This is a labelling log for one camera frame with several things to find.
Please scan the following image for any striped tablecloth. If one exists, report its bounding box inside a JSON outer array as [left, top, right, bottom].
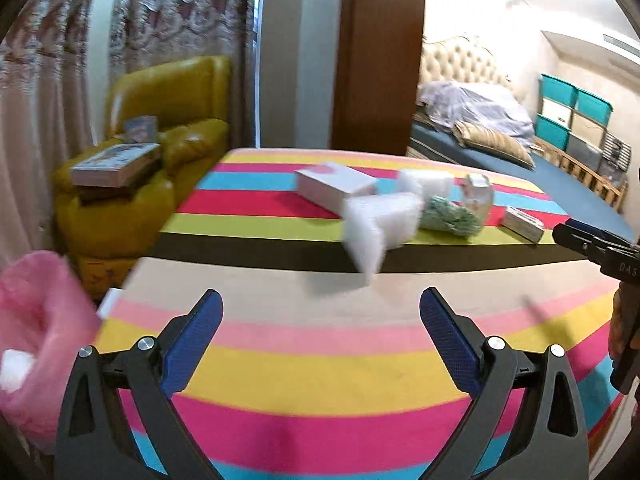
[[92, 147, 636, 480]]

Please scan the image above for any white tissue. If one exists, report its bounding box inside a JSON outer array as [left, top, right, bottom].
[[0, 350, 36, 393]]

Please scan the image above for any plastic-wrapped quilt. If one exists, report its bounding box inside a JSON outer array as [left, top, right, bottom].
[[416, 81, 536, 147]]

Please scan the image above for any wide lace curtain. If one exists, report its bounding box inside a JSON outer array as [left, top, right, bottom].
[[0, 0, 101, 271]]

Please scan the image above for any small white box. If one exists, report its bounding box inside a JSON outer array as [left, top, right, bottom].
[[500, 205, 546, 246]]

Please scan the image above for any small blue box on chair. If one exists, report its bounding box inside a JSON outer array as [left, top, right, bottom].
[[122, 116, 158, 143]]

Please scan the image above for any pink-lined trash bin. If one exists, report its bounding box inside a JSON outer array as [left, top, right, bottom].
[[0, 251, 103, 453]]

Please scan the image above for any striped gold pillow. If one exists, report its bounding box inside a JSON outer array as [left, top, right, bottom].
[[452, 121, 536, 170]]

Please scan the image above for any white and pink box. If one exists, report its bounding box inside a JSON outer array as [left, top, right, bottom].
[[295, 161, 377, 213]]

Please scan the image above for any dark flat box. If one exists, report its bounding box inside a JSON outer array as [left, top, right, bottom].
[[75, 180, 146, 206]]

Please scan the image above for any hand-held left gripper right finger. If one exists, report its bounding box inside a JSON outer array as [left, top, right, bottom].
[[419, 287, 591, 480]]

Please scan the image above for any green packet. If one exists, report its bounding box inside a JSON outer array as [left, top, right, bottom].
[[419, 195, 485, 239]]

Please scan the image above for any black checked bag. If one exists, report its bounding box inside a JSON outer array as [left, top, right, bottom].
[[602, 132, 632, 163]]

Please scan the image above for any blue mattress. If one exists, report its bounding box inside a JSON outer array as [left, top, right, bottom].
[[407, 122, 636, 243]]

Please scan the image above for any narrow lace curtain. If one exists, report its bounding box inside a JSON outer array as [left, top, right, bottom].
[[107, 0, 261, 148]]

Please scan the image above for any white foam block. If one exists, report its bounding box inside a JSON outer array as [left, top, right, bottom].
[[342, 191, 426, 277]]

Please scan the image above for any large flat picture box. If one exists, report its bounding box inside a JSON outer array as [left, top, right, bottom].
[[71, 142, 162, 188]]

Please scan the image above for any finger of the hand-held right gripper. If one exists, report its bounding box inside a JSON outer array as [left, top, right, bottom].
[[552, 224, 608, 263], [567, 218, 640, 248]]

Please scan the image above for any white fabric storage box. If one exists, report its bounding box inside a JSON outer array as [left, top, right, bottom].
[[542, 97, 575, 126]]

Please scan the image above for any brown wooden door panel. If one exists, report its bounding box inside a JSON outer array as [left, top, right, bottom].
[[332, 0, 426, 157]]

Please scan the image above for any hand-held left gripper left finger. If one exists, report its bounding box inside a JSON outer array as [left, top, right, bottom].
[[54, 288, 224, 480]]

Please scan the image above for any grey clear storage box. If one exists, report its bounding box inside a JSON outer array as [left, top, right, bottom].
[[566, 134, 603, 170]]

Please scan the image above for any yellow leather armchair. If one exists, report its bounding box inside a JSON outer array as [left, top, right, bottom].
[[54, 56, 232, 301]]

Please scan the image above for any wooden crib rail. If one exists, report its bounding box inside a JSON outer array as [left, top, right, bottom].
[[530, 135, 628, 211]]

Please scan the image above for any white wrap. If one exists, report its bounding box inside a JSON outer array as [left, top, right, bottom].
[[398, 170, 455, 200]]

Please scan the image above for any cream tufted headboard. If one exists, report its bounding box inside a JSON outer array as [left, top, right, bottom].
[[417, 35, 516, 91]]

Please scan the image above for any teal storage box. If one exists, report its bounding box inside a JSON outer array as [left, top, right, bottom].
[[536, 115, 571, 150], [540, 74, 578, 107], [575, 89, 613, 126]]

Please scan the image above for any beige fabric storage box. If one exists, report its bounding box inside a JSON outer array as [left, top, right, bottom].
[[570, 112, 608, 148]]

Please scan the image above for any ceiling air vent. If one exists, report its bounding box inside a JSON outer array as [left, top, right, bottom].
[[602, 34, 640, 53]]

